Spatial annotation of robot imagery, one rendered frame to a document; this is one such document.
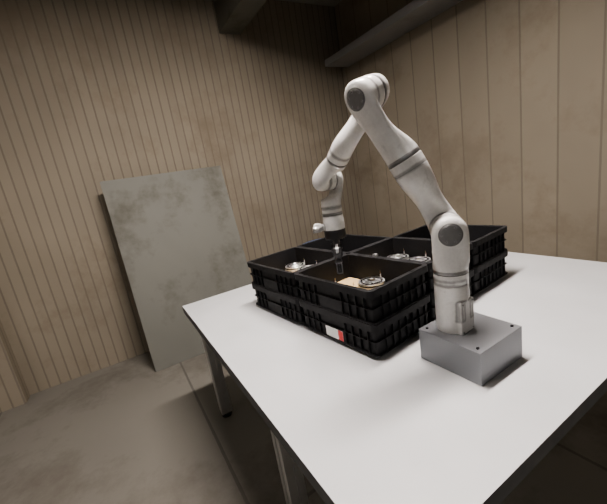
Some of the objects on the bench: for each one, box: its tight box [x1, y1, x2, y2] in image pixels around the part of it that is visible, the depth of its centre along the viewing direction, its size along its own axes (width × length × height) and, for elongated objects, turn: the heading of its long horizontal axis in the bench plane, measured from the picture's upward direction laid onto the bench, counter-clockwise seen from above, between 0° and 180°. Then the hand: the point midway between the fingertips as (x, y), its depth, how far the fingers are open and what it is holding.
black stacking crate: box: [299, 294, 431, 358], centre depth 125 cm, size 40×30×12 cm
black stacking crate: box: [471, 250, 508, 294], centre depth 158 cm, size 40×30×12 cm
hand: (339, 267), depth 120 cm, fingers open, 5 cm apart
